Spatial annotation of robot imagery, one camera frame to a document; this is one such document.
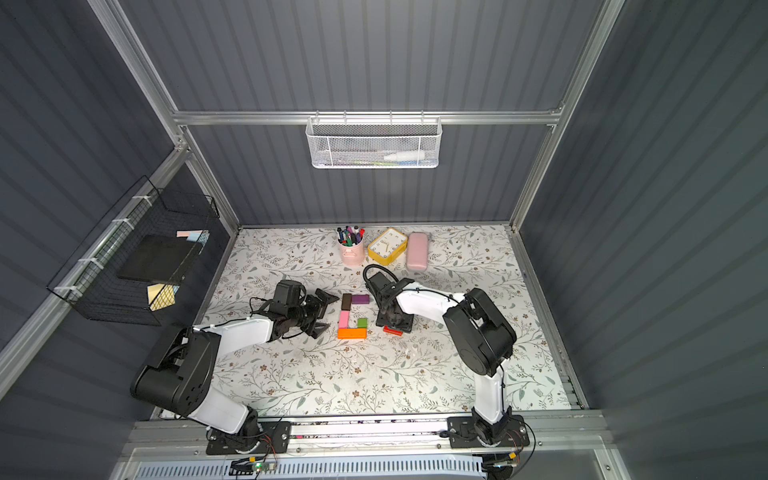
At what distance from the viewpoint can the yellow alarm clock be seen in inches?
43.5

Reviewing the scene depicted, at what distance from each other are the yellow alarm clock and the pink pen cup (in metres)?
0.06

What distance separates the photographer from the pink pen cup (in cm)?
102

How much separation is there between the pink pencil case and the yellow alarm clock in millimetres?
23

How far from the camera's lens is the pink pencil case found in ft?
3.52
